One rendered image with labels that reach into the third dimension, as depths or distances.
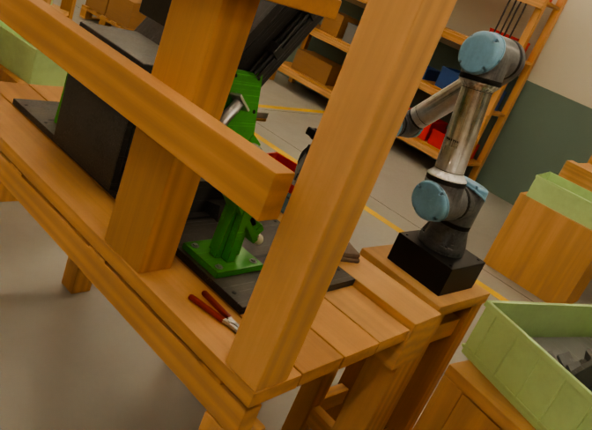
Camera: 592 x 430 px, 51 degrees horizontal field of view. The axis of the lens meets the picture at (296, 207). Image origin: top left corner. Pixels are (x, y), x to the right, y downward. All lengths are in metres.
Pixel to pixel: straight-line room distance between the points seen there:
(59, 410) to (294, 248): 1.43
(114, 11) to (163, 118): 6.65
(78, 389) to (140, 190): 1.19
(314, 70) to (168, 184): 6.80
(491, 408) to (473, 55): 0.90
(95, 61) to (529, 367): 1.24
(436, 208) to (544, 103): 5.44
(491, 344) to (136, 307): 0.92
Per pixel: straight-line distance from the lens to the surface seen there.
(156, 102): 1.22
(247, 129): 1.72
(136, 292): 1.38
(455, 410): 1.76
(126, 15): 7.69
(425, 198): 1.80
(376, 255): 1.99
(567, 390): 1.64
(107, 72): 1.36
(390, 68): 0.94
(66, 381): 2.41
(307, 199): 1.02
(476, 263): 2.02
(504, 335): 1.74
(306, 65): 8.11
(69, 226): 1.59
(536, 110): 7.19
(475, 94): 1.77
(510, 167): 7.26
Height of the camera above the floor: 1.59
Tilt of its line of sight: 21 degrees down
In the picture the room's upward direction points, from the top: 22 degrees clockwise
